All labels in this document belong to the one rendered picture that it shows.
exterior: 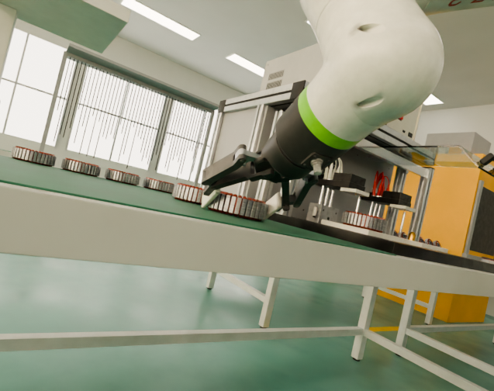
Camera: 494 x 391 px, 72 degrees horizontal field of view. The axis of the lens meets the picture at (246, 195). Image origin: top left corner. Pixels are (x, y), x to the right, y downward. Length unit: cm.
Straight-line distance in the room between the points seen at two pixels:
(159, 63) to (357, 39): 729
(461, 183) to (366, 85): 439
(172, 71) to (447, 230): 577
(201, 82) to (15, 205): 764
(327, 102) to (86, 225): 26
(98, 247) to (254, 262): 17
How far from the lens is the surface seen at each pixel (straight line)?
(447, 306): 464
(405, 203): 118
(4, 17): 129
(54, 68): 713
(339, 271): 49
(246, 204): 57
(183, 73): 776
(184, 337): 153
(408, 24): 36
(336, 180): 99
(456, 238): 462
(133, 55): 746
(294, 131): 42
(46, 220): 31
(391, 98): 36
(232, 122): 118
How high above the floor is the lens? 77
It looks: 1 degrees up
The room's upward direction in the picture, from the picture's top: 13 degrees clockwise
